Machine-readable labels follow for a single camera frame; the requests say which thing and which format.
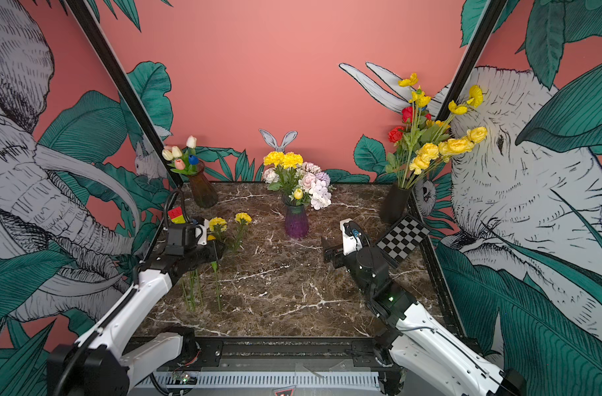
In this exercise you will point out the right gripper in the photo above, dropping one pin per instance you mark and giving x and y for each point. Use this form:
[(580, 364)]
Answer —
[(330, 255)]

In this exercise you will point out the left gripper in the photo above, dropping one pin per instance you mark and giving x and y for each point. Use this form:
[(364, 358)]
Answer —
[(216, 251)]

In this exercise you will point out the yellow carnation stem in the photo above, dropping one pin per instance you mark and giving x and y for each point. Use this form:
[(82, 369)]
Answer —
[(243, 221)]

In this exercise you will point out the brown ribbed glass vase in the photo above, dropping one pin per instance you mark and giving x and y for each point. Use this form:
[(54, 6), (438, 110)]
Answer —
[(203, 191)]

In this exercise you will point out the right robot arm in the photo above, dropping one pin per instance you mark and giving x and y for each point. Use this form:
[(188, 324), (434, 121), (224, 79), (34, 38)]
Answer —
[(414, 340)]

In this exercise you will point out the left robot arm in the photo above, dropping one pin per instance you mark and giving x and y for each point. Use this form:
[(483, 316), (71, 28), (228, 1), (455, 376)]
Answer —
[(99, 363)]

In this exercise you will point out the black vase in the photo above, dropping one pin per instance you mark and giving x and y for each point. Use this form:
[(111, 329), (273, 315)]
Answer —
[(394, 204)]

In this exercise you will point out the red yellow cube block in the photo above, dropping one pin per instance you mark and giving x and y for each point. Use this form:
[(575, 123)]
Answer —
[(176, 215)]

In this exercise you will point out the checkerboard calibration plate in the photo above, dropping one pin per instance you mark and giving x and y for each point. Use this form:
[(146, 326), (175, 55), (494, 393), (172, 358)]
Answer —
[(401, 239)]

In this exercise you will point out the white purple hydrangea bunch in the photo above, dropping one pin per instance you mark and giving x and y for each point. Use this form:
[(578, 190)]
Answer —
[(300, 183)]

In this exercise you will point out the cream tulip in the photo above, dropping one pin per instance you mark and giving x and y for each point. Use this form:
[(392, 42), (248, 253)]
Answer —
[(176, 152)]

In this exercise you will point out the white tulip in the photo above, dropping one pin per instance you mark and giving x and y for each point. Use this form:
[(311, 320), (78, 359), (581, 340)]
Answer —
[(191, 142)]

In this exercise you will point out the yellow flower bouquet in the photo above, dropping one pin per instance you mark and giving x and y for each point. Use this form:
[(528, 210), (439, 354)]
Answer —
[(423, 144)]

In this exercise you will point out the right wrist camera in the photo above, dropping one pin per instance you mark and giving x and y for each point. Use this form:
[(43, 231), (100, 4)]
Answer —
[(352, 236)]

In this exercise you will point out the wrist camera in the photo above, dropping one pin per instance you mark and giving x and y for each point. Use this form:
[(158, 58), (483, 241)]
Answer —
[(352, 236), (201, 234)]

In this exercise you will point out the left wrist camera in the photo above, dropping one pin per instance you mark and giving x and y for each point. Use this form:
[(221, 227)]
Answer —
[(201, 234)]

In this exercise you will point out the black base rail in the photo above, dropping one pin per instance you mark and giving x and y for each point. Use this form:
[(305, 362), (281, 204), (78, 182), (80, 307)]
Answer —
[(200, 352)]

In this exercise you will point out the white ribbed cable duct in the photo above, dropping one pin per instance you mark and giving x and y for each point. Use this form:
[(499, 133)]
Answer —
[(272, 380)]

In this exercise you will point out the black left frame post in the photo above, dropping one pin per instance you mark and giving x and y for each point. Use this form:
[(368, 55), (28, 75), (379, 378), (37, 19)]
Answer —
[(93, 32)]

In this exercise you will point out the black frame post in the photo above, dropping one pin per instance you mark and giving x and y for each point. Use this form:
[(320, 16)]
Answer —
[(93, 32), (493, 10)]

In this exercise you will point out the black right frame post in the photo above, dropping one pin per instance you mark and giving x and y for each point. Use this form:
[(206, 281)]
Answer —
[(493, 10)]

